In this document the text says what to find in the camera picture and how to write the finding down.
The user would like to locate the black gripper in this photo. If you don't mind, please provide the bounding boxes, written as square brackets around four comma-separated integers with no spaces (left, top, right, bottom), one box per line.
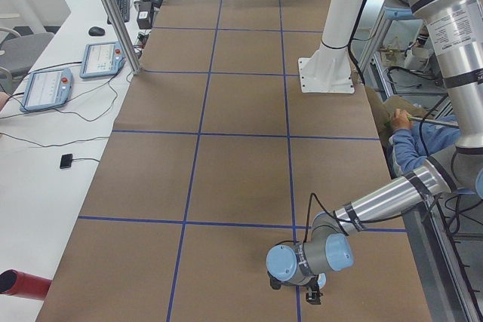
[305,278,323,304]

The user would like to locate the light blue desk bell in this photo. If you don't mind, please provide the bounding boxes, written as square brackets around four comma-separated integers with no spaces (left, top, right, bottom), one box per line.
[317,273,327,289]

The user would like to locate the operator blue sleeve forearm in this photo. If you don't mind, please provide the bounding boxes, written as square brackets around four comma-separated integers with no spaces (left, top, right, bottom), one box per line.
[386,121,461,177]

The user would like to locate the operator hand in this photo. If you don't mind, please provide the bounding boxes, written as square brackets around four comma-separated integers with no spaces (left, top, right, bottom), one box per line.
[390,109,413,132]

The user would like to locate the small black square device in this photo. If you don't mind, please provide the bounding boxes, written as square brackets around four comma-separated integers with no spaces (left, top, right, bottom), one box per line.
[60,153,73,170]

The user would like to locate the red cylinder tube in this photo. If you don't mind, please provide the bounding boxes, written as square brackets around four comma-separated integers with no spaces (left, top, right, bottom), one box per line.
[1,269,51,301]

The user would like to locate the far blue teach pendant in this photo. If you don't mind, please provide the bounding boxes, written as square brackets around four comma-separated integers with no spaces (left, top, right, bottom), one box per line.
[79,41,125,79]

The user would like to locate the blue teach pendant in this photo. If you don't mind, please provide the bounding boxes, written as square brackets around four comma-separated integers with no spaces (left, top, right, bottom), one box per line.
[20,68,73,113]
[79,41,125,79]

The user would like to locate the black power adapter box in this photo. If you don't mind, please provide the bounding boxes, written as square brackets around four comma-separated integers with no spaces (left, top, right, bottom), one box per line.
[137,2,154,29]

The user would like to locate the near blue teach pendant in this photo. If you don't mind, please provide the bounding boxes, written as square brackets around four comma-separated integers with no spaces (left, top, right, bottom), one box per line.
[20,68,73,113]

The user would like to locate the black computer mouse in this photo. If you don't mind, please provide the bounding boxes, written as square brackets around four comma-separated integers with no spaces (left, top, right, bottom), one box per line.
[88,26,106,36]

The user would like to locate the black keyboard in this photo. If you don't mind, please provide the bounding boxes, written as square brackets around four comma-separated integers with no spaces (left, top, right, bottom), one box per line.
[115,0,131,23]

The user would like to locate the grey office chair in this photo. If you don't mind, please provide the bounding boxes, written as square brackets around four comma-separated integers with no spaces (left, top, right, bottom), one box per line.
[1,27,54,81]

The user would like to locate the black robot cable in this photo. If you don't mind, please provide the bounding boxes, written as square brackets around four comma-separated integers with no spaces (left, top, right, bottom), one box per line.
[281,192,359,247]

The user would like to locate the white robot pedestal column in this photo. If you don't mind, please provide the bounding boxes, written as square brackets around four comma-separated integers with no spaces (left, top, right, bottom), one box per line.
[298,0,364,94]

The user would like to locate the aluminium frame post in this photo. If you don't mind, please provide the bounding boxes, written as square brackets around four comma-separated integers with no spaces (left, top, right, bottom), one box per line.
[101,0,141,75]

